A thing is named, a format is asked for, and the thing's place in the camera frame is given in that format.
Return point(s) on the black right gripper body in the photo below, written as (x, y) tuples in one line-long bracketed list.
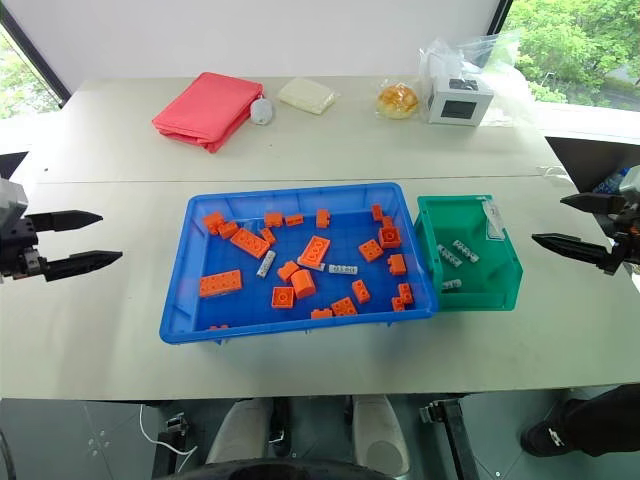
[(630, 235)]

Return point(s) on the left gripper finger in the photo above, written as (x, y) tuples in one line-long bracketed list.
[(65, 220), (80, 262)]

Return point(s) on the green plastic bin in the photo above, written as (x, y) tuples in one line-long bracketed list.
[(465, 220)]

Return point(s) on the clear plastic bag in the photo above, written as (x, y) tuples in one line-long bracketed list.
[(505, 85)]

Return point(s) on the blue printed package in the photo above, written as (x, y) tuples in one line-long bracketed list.
[(611, 181)]

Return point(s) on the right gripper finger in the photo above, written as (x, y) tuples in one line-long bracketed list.
[(597, 202), (580, 248)]

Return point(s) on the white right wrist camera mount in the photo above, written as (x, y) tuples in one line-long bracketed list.
[(631, 185)]

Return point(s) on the blue plastic tray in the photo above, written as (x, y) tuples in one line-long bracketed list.
[(340, 240)]

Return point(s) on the orange plastic toy brick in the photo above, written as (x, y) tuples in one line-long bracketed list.
[(303, 285)]

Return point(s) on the black metal stand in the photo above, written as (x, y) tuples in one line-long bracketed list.
[(457, 435)]

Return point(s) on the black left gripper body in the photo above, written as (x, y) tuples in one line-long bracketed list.
[(20, 245)]

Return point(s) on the silver robot right leg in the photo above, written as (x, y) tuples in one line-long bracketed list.
[(382, 432)]

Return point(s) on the black window pillar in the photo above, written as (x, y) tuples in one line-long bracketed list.
[(35, 45)]

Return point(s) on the white round pouch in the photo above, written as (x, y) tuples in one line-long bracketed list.
[(261, 111)]

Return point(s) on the silver robot left leg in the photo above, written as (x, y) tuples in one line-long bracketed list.
[(240, 430)]

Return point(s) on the red folded fabric bag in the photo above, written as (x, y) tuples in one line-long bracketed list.
[(205, 110)]

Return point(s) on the bread roll in plastic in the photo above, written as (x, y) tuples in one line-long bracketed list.
[(397, 101)]

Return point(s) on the black window frame bar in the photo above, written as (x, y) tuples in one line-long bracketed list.
[(500, 17)]

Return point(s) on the small orange building block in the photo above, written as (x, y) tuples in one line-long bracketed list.
[(387, 222), (268, 236), (398, 304), (294, 219), (321, 314), (218, 327)]

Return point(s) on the cream packet in plastic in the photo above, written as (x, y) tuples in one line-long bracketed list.
[(306, 95)]

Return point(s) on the white cube toy appliance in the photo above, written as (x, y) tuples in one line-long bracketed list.
[(457, 102)]

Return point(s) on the silver robot leg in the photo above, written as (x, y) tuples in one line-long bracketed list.
[(382, 432), (240, 430)]

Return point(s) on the black shoe of person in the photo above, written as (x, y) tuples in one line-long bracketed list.
[(575, 425)]

